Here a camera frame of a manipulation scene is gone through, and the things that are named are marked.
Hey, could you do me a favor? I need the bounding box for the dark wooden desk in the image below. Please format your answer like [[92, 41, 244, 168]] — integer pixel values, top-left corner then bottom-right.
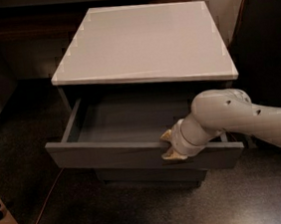
[[0, 0, 195, 47]]

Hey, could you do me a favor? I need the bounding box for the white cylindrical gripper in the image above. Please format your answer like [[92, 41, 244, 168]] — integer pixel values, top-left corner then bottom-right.
[[160, 114, 223, 160]]

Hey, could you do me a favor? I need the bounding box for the grey top drawer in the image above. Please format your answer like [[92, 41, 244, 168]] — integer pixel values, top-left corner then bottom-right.
[[46, 91, 243, 170]]

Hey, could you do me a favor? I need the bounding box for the dark cabinet at right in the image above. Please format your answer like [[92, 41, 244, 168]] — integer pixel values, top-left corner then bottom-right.
[[229, 0, 281, 108]]

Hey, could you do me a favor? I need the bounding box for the grey drawer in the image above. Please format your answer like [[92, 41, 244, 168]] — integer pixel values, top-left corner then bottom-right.
[[95, 168, 207, 183], [46, 91, 243, 170]]

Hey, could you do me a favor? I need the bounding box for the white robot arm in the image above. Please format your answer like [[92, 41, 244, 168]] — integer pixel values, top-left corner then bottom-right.
[[160, 89, 281, 160]]

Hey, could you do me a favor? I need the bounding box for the grey drawer cabinet white top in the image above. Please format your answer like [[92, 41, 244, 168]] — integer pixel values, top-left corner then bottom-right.
[[43, 0, 251, 202]]

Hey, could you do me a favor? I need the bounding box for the grey bottom drawer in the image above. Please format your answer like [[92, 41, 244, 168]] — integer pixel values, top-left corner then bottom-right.
[[95, 168, 207, 183]]

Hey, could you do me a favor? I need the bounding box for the orange cable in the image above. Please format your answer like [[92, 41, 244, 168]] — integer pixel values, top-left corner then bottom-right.
[[0, 0, 281, 224]]

